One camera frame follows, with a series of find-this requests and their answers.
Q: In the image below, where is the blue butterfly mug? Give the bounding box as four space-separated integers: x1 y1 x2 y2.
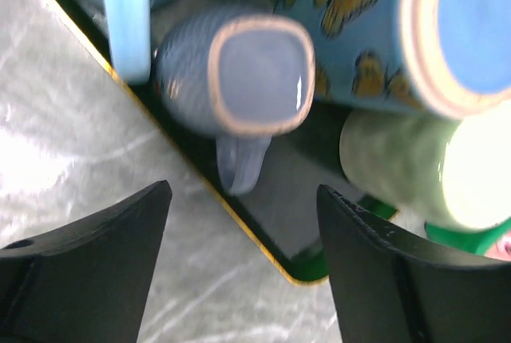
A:
275 0 510 119

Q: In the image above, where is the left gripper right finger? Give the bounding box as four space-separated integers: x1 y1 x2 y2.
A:
316 185 510 343

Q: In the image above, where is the black serving tray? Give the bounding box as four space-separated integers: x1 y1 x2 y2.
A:
11 0 400 287

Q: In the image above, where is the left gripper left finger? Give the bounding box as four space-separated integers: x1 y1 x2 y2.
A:
1 180 172 343

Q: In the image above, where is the green plastic crate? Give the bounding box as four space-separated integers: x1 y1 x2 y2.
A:
390 207 511 258

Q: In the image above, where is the pale green mug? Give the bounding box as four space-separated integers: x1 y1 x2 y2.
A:
339 102 510 231

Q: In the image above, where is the purple onion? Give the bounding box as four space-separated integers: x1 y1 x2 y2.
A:
485 231 511 262

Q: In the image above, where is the small blue-grey mug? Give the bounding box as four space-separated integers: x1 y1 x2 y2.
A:
154 4 315 195

